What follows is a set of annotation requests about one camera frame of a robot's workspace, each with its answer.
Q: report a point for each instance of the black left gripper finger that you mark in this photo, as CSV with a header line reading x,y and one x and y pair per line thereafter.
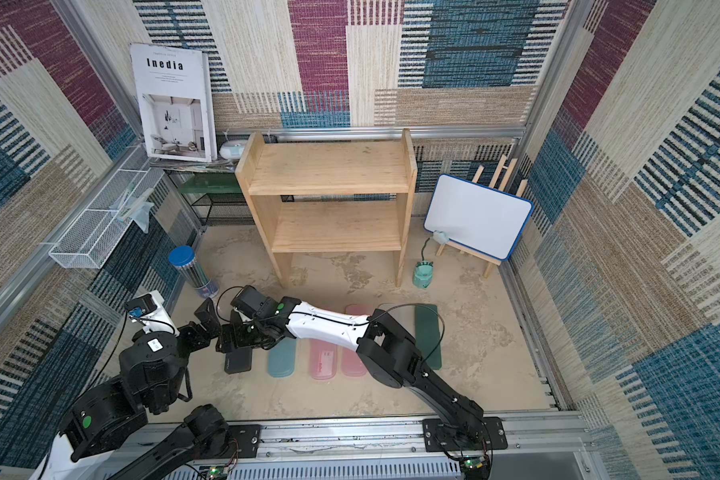
x,y
192,337
208,319

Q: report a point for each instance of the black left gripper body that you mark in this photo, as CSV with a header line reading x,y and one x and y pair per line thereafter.
x,y
174,384

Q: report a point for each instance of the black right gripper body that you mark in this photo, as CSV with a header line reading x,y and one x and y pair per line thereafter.
x,y
237,335

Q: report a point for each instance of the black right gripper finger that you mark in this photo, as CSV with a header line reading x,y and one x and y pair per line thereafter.
x,y
266,338
230,337

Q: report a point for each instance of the black pencil case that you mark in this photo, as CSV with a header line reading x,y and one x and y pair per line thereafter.
x,y
238,361

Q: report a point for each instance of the light blue pencil case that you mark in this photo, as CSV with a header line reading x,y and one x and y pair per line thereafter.
x,y
281,359

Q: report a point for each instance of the pink pencil case shelf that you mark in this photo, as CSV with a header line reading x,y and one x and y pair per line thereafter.
x,y
323,360
351,364

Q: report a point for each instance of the dark green pencil case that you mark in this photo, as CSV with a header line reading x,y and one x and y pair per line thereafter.
x,y
428,334

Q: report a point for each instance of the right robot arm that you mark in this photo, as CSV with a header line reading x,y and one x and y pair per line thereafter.
x,y
387,350

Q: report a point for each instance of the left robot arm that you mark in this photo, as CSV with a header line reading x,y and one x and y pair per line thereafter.
x,y
101,419

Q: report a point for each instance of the clear pencil tube blue cap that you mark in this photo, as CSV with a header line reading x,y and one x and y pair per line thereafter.
x,y
184,260

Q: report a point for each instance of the wooden two-tier shelf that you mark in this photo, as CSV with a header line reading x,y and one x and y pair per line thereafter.
x,y
329,197

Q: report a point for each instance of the green tray on rack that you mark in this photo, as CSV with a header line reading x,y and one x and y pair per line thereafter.
x,y
211,183

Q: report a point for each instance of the white round device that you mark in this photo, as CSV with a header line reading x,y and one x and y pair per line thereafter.
x,y
232,149

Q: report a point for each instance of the wooden easel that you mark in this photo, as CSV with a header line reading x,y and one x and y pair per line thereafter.
x,y
500,180

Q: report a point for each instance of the Inedia magazine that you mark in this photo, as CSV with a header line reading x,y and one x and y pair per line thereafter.
x,y
173,91

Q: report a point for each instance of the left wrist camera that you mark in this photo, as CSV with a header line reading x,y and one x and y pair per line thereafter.
x,y
148,311

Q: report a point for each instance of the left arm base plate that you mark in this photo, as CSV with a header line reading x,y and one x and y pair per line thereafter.
x,y
242,441

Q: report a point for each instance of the black wire mesh rack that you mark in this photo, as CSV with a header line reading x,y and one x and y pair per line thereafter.
x,y
213,209

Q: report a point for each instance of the white wire basket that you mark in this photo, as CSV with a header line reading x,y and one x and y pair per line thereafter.
x,y
91,238

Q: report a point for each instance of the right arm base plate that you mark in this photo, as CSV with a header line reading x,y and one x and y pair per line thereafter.
x,y
489,435

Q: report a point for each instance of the whiteboard with blue frame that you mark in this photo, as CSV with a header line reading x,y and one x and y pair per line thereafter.
x,y
477,217

